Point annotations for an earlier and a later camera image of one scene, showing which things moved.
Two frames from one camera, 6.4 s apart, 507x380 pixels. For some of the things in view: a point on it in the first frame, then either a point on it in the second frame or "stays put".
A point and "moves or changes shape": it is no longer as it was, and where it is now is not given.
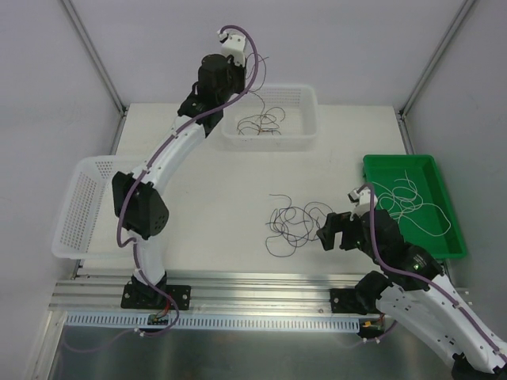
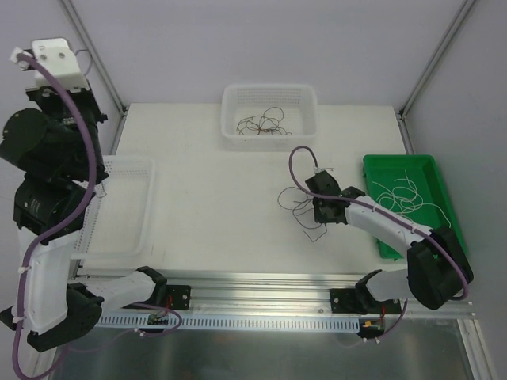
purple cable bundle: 293,226 to 93,161
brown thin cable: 254,91 moves or changes shape
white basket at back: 272,117 stays put
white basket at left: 88,226 stays put
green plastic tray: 410,189 stays put
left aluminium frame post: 96,55 stays put
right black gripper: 344,229 to 325,210
